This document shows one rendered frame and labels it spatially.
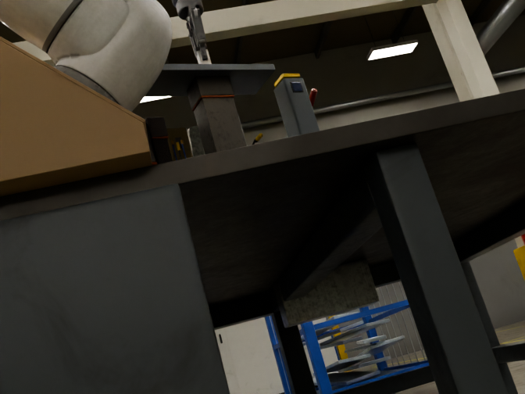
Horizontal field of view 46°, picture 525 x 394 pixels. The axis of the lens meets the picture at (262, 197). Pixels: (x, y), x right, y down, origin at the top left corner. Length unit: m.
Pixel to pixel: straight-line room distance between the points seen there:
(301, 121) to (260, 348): 8.04
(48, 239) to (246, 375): 8.74
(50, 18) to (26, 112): 0.24
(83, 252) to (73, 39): 0.40
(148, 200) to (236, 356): 8.72
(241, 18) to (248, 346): 5.50
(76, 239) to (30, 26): 0.41
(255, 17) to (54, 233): 4.89
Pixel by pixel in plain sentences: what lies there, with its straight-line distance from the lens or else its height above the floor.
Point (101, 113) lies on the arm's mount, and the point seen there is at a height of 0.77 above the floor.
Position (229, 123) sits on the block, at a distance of 1.65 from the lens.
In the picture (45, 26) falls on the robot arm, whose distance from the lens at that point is 1.15.
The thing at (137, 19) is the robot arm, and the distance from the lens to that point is 1.16.
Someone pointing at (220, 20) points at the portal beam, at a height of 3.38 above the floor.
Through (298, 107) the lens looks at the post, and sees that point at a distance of 1.78.
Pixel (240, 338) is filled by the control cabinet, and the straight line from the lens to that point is 9.63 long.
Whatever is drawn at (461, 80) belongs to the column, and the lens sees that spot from 9.41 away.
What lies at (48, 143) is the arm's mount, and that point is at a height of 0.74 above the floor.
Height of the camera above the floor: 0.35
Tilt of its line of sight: 16 degrees up
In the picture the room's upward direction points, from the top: 16 degrees counter-clockwise
